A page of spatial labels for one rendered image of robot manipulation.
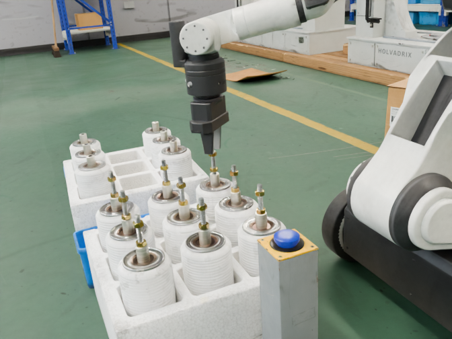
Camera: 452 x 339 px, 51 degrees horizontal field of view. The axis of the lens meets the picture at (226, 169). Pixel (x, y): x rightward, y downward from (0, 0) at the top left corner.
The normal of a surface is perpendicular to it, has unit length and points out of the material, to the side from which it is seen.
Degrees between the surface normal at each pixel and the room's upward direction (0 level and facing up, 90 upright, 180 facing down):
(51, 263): 0
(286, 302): 90
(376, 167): 46
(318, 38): 90
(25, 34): 90
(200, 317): 90
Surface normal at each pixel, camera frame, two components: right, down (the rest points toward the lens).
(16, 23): 0.40, 0.31
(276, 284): -0.91, 0.21
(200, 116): -0.41, 0.36
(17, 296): -0.07, -0.93
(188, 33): -0.18, 0.37
